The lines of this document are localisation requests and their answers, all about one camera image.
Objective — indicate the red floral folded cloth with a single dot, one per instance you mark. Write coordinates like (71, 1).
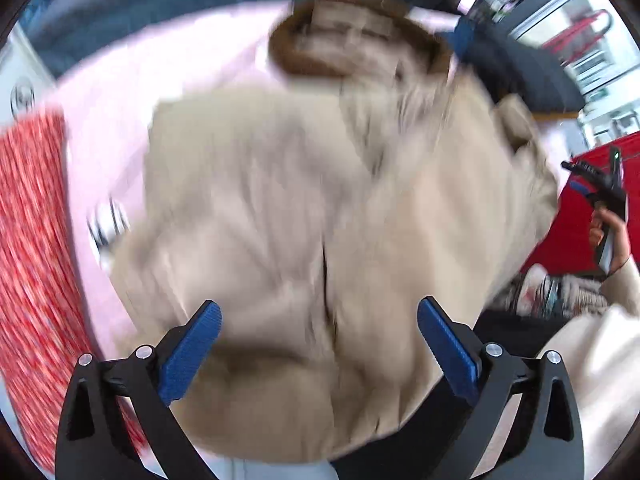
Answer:
(43, 331)

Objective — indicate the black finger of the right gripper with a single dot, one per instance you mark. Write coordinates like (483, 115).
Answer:
(592, 174)

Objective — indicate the pink polka dot bedsheet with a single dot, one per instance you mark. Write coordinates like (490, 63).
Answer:
(105, 150)

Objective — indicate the black knitted sweater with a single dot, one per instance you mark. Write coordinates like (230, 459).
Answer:
(506, 66)

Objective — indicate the white medical device cabinet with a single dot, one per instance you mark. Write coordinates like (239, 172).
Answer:
(24, 79)

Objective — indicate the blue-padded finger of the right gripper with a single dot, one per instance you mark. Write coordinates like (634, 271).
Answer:
(579, 188)

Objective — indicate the person's right hand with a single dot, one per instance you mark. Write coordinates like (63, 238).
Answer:
(607, 227)

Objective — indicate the tan hooded winter coat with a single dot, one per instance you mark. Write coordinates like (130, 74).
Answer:
(455, 194)

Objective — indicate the right forearm in cream sleeve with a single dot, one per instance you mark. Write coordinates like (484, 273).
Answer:
(600, 349)

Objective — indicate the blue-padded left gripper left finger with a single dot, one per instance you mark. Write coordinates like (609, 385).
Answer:
(93, 439)

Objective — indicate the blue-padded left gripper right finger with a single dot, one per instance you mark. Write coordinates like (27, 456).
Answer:
(545, 439)

